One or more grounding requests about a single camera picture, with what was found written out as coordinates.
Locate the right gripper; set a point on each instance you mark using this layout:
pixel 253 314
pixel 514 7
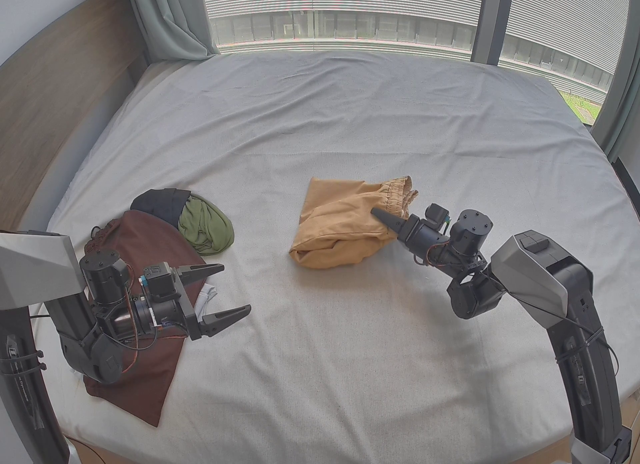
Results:
pixel 425 242

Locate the black garment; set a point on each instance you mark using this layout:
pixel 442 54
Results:
pixel 160 204

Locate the green garment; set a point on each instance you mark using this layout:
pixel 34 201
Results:
pixel 207 227

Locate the grey-green curtain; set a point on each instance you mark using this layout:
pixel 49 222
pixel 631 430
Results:
pixel 160 12

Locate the tan shorts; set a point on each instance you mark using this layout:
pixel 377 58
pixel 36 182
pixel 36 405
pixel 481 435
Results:
pixel 335 222

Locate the dark brown garment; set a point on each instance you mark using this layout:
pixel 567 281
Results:
pixel 145 247

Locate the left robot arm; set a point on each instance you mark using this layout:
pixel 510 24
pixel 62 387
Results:
pixel 30 267

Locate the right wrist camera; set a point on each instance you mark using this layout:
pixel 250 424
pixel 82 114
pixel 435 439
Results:
pixel 437 214

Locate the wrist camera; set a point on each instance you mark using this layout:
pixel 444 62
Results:
pixel 159 279
pixel 437 214

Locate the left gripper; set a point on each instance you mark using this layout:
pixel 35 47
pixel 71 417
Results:
pixel 165 314

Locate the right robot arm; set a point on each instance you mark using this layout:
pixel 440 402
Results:
pixel 530 262

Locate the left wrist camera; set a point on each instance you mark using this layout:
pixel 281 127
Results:
pixel 159 279

